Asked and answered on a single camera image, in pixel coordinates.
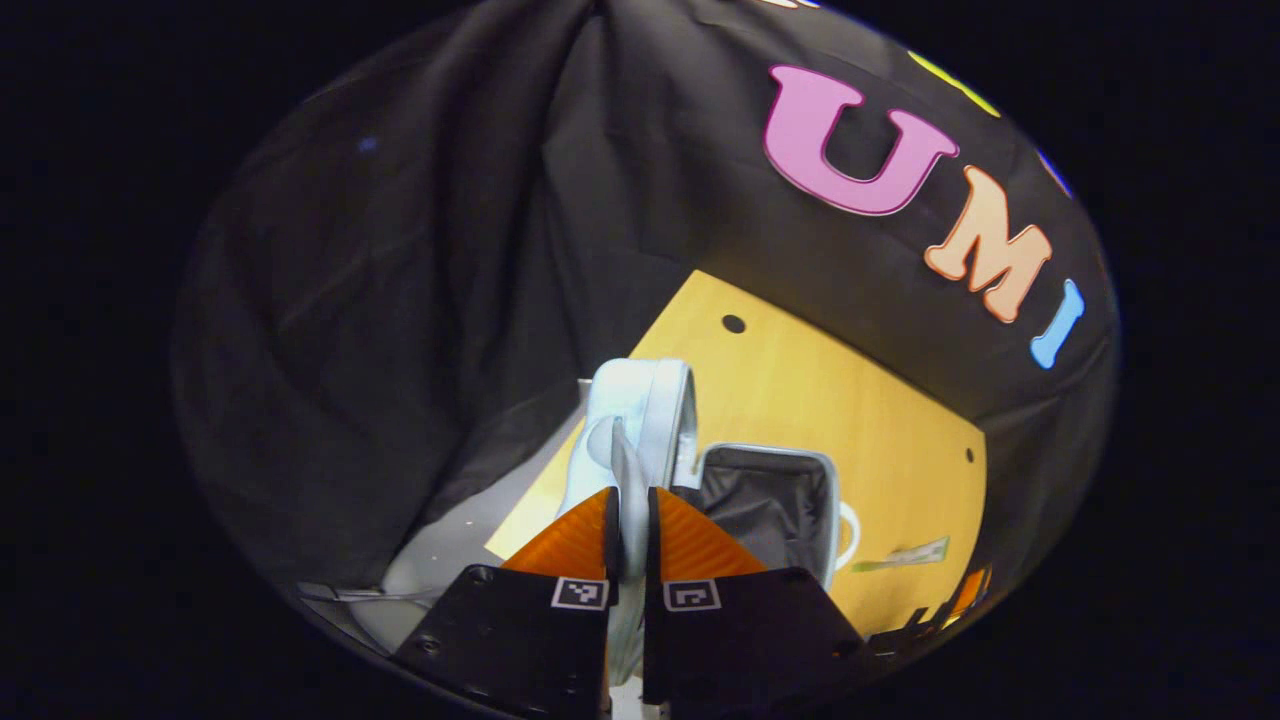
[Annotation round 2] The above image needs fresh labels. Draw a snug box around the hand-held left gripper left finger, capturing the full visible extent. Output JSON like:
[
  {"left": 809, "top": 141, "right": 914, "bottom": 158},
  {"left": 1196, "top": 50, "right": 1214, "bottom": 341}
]
[{"left": 390, "top": 487, "right": 613, "bottom": 720}]

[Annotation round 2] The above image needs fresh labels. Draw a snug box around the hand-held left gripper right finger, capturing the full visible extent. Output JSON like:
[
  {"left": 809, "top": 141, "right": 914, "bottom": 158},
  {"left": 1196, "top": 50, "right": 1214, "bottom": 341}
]
[{"left": 642, "top": 487, "right": 871, "bottom": 713}]

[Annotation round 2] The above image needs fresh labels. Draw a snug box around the white green-capped cream tube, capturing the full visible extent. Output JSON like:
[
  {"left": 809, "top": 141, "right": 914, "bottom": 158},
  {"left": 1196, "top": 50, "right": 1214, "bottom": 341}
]
[{"left": 852, "top": 537, "right": 951, "bottom": 574}]

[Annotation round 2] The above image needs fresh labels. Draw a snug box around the light blue suitcase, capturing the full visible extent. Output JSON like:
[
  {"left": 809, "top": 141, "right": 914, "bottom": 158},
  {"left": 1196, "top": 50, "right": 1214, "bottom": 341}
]
[{"left": 555, "top": 358, "right": 863, "bottom": 691}]

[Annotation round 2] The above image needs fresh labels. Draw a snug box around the black backdrop cloth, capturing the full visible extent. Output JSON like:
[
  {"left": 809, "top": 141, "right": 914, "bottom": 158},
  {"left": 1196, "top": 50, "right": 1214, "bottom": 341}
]
[{"left": 170, "top": 0, "right": 1121, "bottom": 641}]

